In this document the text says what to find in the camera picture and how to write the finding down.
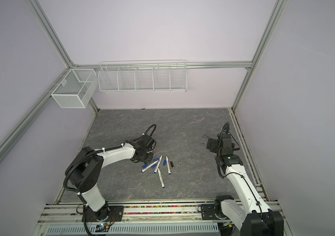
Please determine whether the black white marker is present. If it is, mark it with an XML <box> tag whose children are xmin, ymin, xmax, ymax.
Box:
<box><xmin>166</xmin><ymin>156</ymin><xmax>171</xmax><ymax>175</ymax></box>

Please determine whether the blue white marker bottom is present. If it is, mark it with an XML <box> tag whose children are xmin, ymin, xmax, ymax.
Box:
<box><xmin>157</xmin><ymin>168</ymin><xmax>165</xmax><ymax>189</ymax></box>

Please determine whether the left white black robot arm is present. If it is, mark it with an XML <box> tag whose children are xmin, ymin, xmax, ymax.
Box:
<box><xmin>63</xmin><ymin>134</ymin><xmax>157</xmax><ymax>213</ymax></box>

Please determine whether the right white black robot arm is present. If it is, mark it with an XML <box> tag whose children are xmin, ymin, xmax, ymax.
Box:
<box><xmin>206</xmin><ymin>132</ymin><xmax>284</xmax><ymax>236</ymax></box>

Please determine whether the white mesh box basket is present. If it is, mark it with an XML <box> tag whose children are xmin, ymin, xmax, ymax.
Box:
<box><xmin>52</xmin><ymin>69</ymin><xmax>99</xmax><ymax>109</ymax></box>

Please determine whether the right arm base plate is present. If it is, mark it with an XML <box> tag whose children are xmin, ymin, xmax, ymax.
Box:
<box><xmin>198</xmin><ymin>204</ymin><xmax>226</xmax><ymax>220</ymax></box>

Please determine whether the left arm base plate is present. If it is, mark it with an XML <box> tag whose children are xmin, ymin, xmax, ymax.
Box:
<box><xmin>82</xmin><ymin>206</ymin><xmax>124</xmax><ymax>222</ymax></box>

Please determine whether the white wire shelf basket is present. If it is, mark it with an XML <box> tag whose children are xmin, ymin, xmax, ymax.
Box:
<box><xmin>98</xmin><ymin>60</ymin><xmax>188</xmax><ymax>92</ymax></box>

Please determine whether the white vented cable tray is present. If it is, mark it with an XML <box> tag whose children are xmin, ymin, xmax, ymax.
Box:
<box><xmin>46</xmin><ymin>222</ymin><xmax>220</xmax><ymax>236</ymax></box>

